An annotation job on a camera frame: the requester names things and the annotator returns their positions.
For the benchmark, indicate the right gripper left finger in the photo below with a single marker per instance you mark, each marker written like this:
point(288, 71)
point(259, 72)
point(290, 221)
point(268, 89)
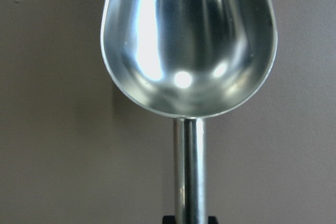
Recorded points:
point(168, 220)

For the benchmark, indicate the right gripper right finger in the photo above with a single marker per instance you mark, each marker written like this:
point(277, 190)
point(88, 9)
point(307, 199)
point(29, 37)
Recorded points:
point(212, 220)

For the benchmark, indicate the steel ice scoop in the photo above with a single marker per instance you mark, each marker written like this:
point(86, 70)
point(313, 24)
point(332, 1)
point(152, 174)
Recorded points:
point(189, 60)

